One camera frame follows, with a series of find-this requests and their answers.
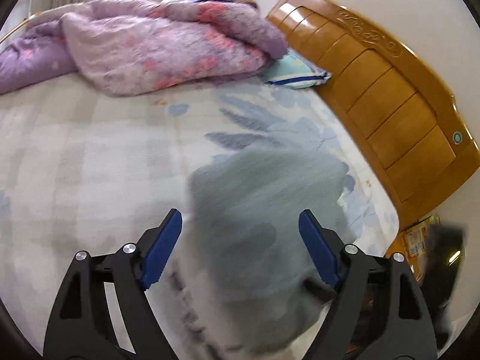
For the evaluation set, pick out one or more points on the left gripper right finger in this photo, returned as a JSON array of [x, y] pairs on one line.
[[377, 309]]

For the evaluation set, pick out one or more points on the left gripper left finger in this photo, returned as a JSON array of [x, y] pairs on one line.
[[101, 310]]

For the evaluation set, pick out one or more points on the grey zip hoodie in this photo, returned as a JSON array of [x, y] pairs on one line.
[[243, 235]]

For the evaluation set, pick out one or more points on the wooden bar clothes rack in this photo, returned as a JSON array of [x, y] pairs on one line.
[[20, 15]]

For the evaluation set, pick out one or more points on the yellow packet by headboard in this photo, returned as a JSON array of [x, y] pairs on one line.
[[415, 240]]

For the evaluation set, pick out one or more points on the white folded garment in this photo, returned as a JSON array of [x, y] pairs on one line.
[[200, 327]]

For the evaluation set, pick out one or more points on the bed with pale floral sheet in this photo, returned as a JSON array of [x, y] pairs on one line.
[[84, 171]]

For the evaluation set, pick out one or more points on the wooden headboard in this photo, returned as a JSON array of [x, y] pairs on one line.
[[400, 114]]

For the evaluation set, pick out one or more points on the teal blue-trimmed pillow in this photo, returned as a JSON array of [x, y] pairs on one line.
[[295, 71]]

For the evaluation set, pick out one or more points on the purple floral duvet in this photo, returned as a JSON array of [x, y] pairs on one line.
[[132, 47]]

